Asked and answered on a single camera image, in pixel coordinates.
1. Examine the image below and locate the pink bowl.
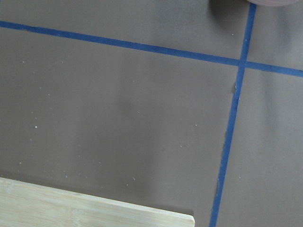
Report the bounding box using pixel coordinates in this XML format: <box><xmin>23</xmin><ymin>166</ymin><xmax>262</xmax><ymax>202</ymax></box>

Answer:
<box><xmin>248</xmin><ymin>0</ymin><xmax>299</xmax><ymax>7</ymax></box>

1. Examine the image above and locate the wooden cutting board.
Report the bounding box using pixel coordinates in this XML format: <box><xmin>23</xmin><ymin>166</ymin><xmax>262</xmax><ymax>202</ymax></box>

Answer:
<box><xmin>0</xmin><ymin>178</ymin><xmax>195</xmax><ymax>227</ymax></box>

